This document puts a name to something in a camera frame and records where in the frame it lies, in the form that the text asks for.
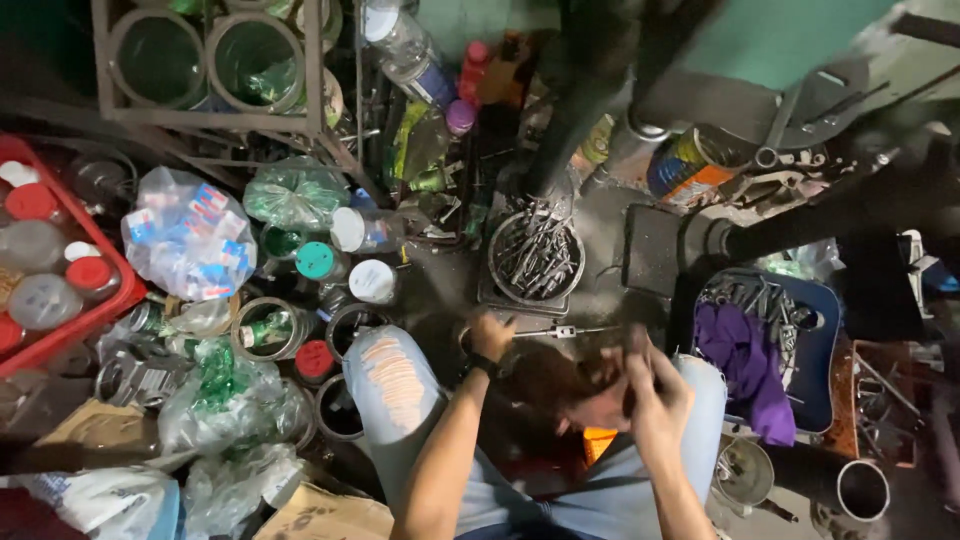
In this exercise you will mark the person's left hand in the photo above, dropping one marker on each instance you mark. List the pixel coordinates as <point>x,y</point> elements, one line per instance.
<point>491,337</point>

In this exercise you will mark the person's right hand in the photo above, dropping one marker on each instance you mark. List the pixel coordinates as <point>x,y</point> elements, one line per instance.
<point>660,405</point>

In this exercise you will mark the person's right fingers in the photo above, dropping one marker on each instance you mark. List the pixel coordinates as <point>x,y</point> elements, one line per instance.
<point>645,367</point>

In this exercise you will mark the person's left fingers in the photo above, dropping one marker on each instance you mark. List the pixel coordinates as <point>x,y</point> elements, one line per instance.
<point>495,322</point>

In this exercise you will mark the metal tap wrench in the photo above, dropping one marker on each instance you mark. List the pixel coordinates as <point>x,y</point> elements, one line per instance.
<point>559,331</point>

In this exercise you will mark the black wrist band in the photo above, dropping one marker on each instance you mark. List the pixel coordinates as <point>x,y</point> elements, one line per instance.
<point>484,365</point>

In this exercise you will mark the metal bowl of drill bits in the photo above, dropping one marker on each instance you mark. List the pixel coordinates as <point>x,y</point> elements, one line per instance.
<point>535,256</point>

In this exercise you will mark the orange plastic piece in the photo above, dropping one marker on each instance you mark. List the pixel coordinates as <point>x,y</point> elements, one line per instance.
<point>597,442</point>

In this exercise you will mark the purple cloth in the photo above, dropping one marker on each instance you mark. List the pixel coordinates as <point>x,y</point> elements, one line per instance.
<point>742,367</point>

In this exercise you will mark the black metal block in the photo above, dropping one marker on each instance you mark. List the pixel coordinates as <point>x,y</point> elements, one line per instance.
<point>650,249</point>

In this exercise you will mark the person's ripped blue jeans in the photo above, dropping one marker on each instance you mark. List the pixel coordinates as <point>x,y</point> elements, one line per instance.
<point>397,405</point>

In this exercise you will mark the jar with white lid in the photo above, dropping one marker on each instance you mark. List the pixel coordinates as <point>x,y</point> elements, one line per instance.
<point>372,281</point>

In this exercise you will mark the empty tin can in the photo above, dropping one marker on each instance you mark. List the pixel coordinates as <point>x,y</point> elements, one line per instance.
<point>352,330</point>
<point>340,411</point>

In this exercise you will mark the steel funnel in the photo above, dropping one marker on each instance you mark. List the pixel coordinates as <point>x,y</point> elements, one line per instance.
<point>744,471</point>

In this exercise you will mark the small bottle with white cap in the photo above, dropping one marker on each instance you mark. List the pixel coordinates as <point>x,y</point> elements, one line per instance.
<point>360,229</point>

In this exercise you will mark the blue tray of tools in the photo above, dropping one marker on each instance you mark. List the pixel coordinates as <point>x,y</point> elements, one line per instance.
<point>814,352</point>

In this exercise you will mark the jar with red lid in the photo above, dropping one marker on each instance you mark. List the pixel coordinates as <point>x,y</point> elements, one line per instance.
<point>313,360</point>

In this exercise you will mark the jar with teal lid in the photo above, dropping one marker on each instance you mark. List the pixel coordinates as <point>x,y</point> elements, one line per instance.
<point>316,260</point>

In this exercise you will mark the purple cap bottle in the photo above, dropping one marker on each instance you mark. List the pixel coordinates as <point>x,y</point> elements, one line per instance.
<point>460,118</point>

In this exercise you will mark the blue orange spray can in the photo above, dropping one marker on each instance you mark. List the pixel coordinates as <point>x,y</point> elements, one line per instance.
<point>694,161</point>

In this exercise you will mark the tin can with green bottle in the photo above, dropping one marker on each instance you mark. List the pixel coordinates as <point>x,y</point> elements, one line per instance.
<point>264,328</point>

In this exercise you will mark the rusty box of metal parts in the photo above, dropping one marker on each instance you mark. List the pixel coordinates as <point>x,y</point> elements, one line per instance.
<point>881,401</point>

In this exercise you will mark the green plastic bag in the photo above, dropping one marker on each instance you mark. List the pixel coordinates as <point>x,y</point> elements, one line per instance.
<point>294,193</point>

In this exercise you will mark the steel cup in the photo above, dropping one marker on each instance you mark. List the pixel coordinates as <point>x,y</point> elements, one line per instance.
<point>863,491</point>

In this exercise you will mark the red bottle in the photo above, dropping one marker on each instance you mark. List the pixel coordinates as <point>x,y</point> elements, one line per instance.
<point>472,69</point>

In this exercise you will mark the printed cardboard sheet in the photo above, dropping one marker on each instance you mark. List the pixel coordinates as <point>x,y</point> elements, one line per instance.
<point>322,517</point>

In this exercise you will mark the black drill press machine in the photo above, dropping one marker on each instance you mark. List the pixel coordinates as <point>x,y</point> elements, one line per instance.
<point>600,82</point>

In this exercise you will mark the clear bag of green parts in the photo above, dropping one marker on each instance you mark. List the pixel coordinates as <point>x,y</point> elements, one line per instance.
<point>225,405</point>

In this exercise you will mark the clear bottle with white cap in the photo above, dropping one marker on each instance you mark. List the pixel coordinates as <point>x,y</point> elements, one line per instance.
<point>409,52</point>

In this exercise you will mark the crumpled clear plastic bag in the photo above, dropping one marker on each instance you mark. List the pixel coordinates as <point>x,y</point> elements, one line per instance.
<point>240,487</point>

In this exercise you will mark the bag of blue-white small boxes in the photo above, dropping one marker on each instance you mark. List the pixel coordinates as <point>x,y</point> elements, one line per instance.
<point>187,232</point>

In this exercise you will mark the grey metal engine part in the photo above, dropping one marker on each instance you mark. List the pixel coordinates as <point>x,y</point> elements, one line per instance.
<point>142,379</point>

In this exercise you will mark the metal rack with green cans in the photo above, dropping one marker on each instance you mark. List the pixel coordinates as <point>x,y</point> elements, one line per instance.
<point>217,67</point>

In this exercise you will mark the brown cardboard piece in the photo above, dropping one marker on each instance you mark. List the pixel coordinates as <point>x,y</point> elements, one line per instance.
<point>97,431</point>

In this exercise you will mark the white plastic bag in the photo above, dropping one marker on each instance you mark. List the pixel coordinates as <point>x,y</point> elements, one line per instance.
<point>97,501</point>

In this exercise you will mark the red crate of jars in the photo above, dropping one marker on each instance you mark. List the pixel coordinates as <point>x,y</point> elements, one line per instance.
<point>52,255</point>

